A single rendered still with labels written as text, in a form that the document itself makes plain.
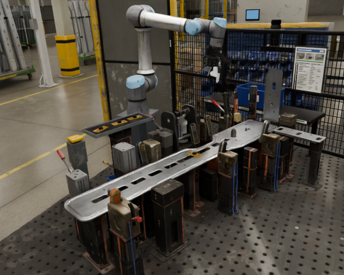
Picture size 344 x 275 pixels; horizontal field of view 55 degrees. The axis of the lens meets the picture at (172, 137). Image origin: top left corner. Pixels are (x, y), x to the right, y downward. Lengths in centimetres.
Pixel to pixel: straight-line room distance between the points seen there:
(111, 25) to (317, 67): 297
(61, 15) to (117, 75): 494
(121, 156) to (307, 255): 95
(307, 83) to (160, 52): 227
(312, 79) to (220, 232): 125
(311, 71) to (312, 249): 121
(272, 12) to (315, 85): 633
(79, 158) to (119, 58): 308
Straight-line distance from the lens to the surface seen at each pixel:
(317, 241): 172
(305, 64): 242
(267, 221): 179
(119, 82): 470
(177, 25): 189
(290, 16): 858
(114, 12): 458
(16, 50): 969
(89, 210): 137
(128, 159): 160
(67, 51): 941
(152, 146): 168
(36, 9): 856
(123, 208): 124
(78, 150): 166
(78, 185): 150
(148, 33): 214
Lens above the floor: 174
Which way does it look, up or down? 22 degrees down
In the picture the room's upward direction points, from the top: 3 degrees counter-clockwise
